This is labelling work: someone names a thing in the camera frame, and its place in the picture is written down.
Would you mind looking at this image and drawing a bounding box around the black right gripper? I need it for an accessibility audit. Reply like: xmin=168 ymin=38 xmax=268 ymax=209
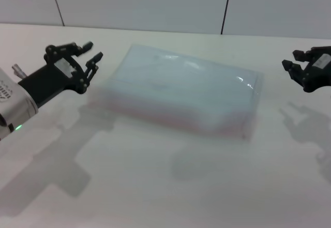
xmin=281 ymin=45 xmax=331 ymax=93

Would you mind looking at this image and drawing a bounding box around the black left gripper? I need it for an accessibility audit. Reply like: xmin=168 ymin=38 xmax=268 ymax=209
xmin=18 ymin=41 xmax=104 ymax=108

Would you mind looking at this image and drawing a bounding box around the clear red-zip document bag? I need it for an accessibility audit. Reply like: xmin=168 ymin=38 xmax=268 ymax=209
xmin=87 ymin=43 xmax=267 ymax=142

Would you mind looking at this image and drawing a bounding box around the black background pole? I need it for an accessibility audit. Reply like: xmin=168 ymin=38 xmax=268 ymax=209
xmin=220 ymin=0 xmax=234 ymax=35

